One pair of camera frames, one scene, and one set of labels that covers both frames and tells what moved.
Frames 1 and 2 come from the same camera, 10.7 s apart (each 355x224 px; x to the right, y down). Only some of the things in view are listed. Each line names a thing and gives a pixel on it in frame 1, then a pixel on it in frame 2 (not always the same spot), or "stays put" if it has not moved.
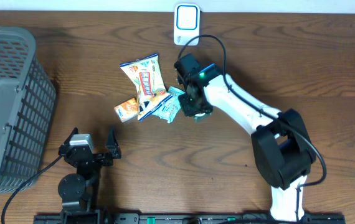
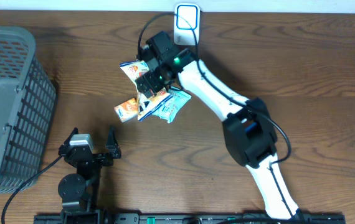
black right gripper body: x=191 y=106 → x=155 y=78
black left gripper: x=112 y=144 stays put
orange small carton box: x=127 y=110 stays put
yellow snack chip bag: x=152 y=91 stays put
